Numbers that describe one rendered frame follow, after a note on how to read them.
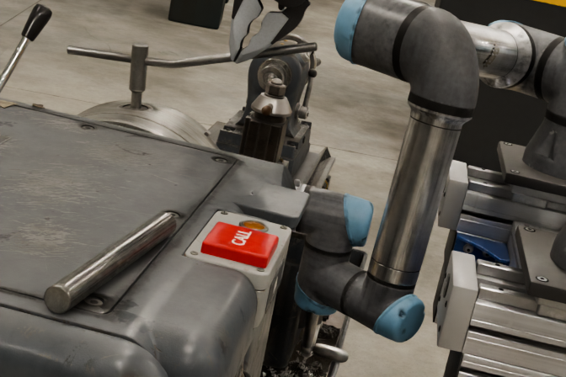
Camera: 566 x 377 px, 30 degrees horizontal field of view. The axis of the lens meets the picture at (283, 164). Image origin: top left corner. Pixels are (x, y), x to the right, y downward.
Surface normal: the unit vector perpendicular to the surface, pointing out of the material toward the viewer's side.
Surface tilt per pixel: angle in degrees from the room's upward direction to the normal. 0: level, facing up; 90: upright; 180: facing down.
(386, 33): 79
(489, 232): 90
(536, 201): 90
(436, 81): 84
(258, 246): 0
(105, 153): 0
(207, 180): 0
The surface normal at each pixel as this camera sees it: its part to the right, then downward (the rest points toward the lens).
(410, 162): -0.62, 0.04
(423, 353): 0.19, -0.94
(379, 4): -0.28, -0.68
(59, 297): -0.29, 0.22
